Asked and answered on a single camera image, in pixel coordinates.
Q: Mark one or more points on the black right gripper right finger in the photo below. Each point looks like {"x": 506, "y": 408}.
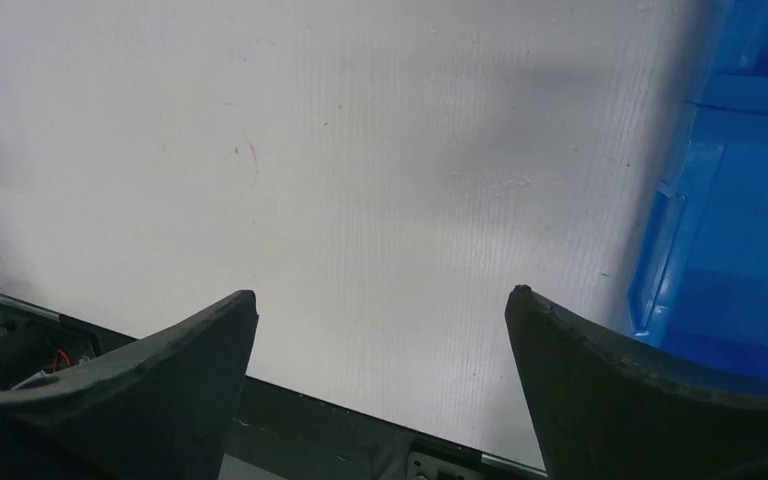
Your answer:
{"x": 605, "y": 406}

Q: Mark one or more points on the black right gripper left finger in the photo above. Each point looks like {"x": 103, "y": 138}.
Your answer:
{"x": 157, "y": 408}

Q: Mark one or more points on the blue plastic compartment bin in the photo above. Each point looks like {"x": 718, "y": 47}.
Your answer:
{"x": 700, "y": 286}

